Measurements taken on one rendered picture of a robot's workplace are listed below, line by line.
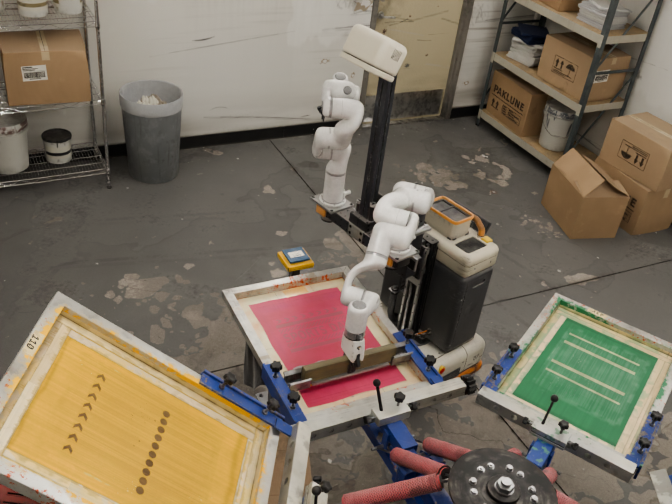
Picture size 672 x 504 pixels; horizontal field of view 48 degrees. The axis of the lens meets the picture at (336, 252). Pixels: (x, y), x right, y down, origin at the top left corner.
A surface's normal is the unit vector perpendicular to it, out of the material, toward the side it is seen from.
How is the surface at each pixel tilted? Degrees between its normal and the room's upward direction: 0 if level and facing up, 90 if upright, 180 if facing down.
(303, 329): 0
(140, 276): 0
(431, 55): 90
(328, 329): 0
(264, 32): 90
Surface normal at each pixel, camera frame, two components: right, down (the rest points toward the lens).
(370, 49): -0.64, -0.10
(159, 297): 0.11, -0.82
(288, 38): 0.44, 0.55
